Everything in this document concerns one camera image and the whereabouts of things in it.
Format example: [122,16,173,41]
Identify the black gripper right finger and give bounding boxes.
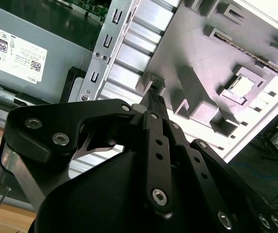
[156,93,278,233]

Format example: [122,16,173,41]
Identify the silver square CPU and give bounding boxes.
[226,74,256,100]

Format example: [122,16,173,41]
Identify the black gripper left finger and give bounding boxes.
[0,90,175,218]

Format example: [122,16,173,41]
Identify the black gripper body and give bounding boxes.
[29,151,228,233]

